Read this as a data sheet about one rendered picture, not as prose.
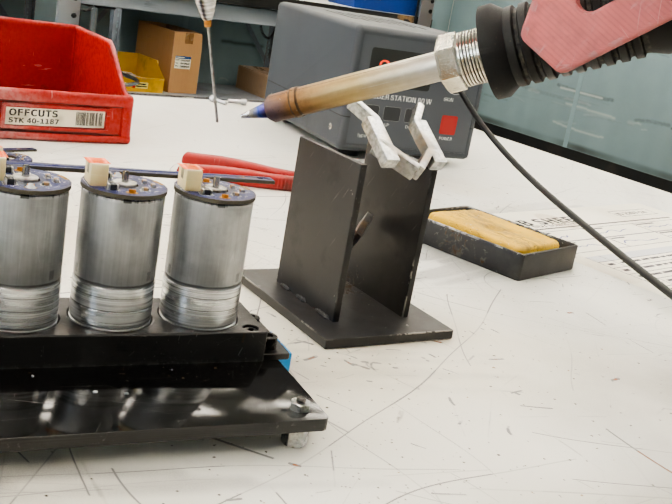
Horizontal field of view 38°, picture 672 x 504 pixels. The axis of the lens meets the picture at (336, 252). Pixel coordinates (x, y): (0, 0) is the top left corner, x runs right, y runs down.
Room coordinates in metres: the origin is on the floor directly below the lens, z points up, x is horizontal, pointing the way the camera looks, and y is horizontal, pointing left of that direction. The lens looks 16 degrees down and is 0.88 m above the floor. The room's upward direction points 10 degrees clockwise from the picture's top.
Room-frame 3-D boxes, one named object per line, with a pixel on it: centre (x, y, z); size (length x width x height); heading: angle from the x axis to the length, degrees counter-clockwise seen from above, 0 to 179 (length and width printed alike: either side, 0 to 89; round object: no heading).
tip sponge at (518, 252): (0.51, -0.08, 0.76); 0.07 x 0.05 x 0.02; 49
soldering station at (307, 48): (0.79, 0.00, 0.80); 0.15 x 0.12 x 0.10; 28
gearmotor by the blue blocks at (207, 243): (0.29, 0.04, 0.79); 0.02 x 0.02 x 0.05
